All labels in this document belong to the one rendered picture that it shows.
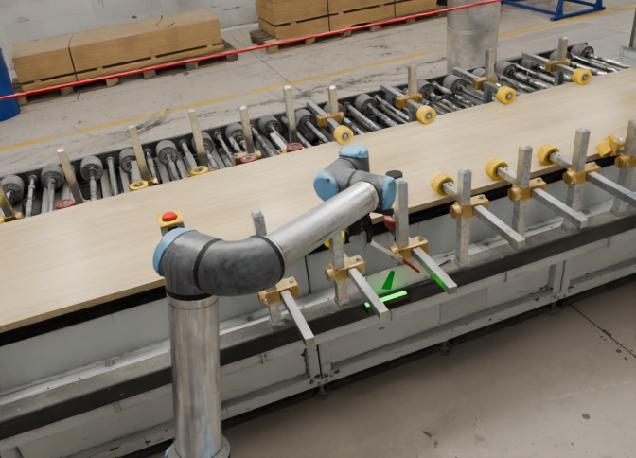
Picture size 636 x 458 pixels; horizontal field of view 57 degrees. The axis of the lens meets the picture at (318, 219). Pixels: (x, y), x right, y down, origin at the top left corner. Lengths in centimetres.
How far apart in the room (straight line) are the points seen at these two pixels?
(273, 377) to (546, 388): 120
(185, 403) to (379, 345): 146
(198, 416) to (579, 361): 201
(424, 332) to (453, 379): 25
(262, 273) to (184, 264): 16
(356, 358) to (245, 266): 158
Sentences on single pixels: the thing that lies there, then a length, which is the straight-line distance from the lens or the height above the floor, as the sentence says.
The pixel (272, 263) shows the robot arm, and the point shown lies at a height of 139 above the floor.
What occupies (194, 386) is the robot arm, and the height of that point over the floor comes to 111.
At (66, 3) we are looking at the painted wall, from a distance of 877.
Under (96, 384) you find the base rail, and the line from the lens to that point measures 210.
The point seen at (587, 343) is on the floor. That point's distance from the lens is 311.
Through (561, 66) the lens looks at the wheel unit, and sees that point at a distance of 364.
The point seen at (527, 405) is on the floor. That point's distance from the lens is 278.
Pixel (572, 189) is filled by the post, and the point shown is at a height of 89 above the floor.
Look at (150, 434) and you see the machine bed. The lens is 262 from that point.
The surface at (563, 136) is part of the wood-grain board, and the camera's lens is 290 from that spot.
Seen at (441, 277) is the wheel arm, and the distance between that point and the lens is 199.
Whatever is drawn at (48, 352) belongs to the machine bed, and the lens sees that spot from 228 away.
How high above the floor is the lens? 208
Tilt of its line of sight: 31 degrees down
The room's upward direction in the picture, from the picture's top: 7 degrees counter-clockwise
